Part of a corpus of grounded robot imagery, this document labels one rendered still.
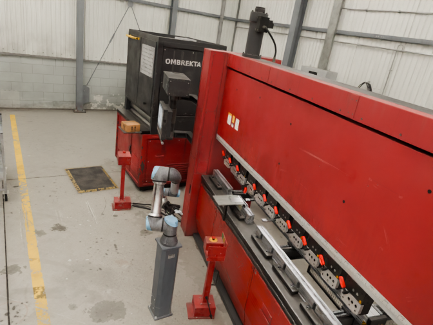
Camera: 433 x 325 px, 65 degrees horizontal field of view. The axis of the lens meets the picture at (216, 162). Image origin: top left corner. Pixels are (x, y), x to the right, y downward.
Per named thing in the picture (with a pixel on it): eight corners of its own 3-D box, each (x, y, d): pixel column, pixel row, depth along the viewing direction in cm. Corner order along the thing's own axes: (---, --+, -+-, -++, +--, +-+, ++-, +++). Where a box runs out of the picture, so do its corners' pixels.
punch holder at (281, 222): (275, 222, 270) (279, 204, 264) (284, 222, 273) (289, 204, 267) (284, 233, 257) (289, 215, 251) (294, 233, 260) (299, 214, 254)
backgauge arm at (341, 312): (316, 324, 237) (321, 308, 232) (386, 311, 260) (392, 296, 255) (323, 333, 230) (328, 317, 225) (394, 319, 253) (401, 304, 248)
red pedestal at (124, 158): (111, 203, 486) (114, 148, 456) (129, 203, 495) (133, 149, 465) (112, 210, 469) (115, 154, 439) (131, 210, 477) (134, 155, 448)
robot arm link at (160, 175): (162, 233, 280) (170, 167, 281) (144, 231, 278) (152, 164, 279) (162, 230, 292) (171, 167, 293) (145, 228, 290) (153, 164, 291)
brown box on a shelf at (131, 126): (117, 126, 497) (118, 118, 492) (134, 126, 510) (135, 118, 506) (124, 133, 474) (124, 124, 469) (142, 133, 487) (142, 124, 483)
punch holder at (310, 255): (302, 254, 235) (308, 234, 230) (312, 253, 238) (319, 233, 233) (314, 268, 223) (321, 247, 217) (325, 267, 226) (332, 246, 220)
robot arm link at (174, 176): (183, 166, 286) (180, 189, 328) (171, 164, 284) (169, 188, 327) (182, 178, 280) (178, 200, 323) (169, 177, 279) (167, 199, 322)
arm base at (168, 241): (163, 248, 283) (165, 238, 279) (156, 238, 294) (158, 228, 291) (180, 245, 291) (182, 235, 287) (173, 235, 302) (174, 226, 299)
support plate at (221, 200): (212, 196, 336) (212, 195, 336) (236, 196, 346) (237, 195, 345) (218, 205, 321) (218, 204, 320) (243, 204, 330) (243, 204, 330)
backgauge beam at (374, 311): (233, 177, 415) (234, 169, 412) (243, 177, 420) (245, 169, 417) (366, 333, 217) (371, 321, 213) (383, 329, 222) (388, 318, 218)
